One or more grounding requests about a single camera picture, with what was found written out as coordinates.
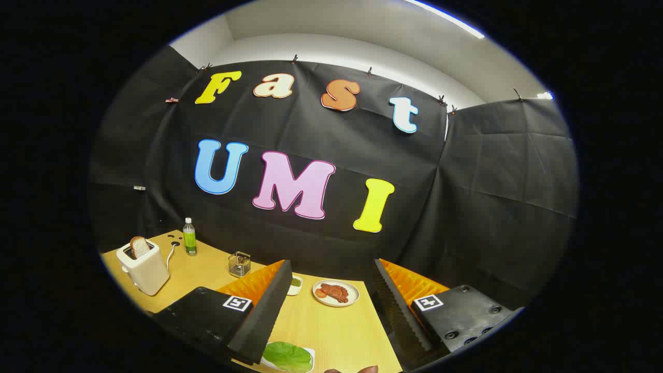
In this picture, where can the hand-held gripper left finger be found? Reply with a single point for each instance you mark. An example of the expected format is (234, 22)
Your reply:
(259, 316)

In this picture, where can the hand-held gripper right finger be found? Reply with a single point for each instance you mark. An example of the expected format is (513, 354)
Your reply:
(396, 305)

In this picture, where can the green lettuce leaf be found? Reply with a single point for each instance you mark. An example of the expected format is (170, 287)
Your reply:
(287, 356)

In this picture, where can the toasted bread slice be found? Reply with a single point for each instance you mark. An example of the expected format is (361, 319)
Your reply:
(139, 247)

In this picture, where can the round white meat plate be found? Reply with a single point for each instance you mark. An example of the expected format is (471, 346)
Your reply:
(353, 296)

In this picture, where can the white divided condiment dish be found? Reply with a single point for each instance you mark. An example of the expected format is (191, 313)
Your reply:
(296, 285)

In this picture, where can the red-brown meat piece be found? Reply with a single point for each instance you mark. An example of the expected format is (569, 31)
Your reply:
(335, 292)

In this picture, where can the white square plate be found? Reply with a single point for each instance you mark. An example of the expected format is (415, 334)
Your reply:
(311, 354)

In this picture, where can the green label plastic bottle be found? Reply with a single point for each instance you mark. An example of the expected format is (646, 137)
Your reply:
(189, 241)

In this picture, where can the white toaster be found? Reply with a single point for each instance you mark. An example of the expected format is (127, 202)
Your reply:
(147, 272)

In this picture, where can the black backdrop cloth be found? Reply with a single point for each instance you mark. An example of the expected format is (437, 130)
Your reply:
(466, 197)

